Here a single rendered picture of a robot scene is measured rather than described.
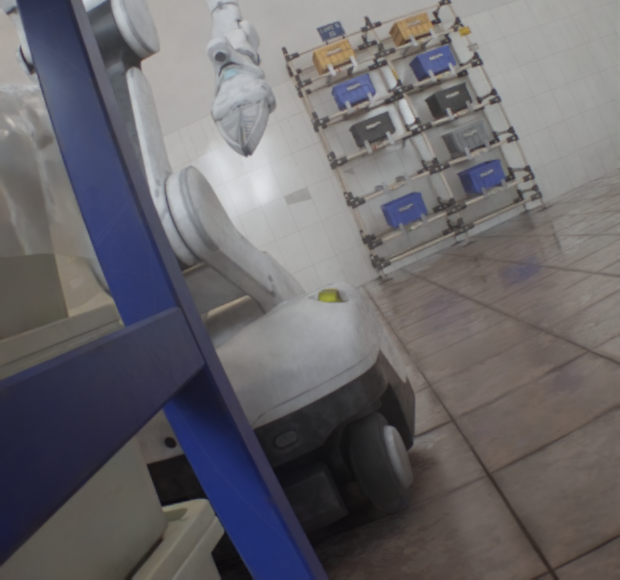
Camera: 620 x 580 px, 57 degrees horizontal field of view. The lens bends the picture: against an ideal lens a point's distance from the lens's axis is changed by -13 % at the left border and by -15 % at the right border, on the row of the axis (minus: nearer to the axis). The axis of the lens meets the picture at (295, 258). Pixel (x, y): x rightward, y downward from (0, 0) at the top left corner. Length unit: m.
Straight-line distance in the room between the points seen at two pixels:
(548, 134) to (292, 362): 5.12
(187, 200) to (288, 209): 4.44
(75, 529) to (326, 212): 5.01
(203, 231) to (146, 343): 0.79
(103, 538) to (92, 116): 0.37
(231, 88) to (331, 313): 0.39
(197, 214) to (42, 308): 0.46
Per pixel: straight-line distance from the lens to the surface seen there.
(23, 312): 0.57
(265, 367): 0.86
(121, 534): 0.59
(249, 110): 0.99
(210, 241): 1.02
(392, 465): 0.94
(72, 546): 0.52
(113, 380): 0.19
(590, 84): 6.14
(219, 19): 1.33
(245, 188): 5.48
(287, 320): 0.91
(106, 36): 1.21
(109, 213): 0.30
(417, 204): 4.88
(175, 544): 0.59
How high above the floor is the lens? 0.43
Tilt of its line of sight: level
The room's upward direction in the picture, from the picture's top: 23 degrees counter-clockwise
